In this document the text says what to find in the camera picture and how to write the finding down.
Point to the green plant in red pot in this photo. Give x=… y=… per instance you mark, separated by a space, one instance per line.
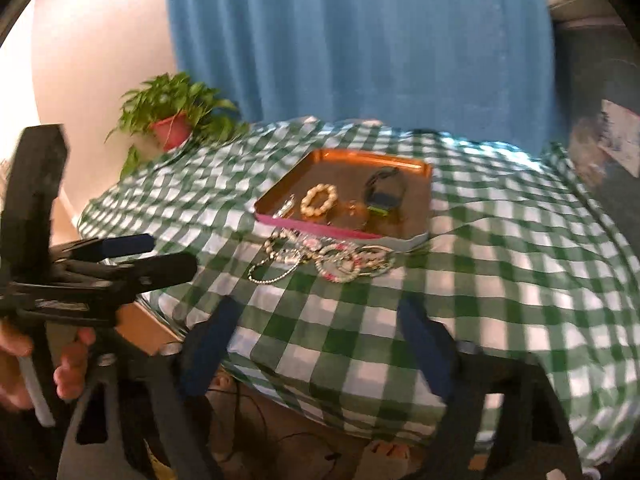
x=173 y=110

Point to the green white checkered tablecloth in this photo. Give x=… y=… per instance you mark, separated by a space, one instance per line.
x=520 y=258

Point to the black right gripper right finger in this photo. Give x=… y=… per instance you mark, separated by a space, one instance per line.
x=432 y=346

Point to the orange tray with pink rim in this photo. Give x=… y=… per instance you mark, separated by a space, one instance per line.
x=349 y=219

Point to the person's left hand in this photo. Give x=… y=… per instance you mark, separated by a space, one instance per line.
x=25 y=361

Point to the pearl safety pin brooch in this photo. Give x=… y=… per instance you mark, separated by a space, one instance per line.
x=286 y=208

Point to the dark cluttered furniture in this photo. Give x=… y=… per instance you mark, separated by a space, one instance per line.
x=597 y=77

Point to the tangled jewelry pile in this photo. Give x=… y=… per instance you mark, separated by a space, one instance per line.
x=336 y=261

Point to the blue curtain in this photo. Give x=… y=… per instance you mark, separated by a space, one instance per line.
x=481 y=69

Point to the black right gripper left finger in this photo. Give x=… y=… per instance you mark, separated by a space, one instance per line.
x=206 y=345

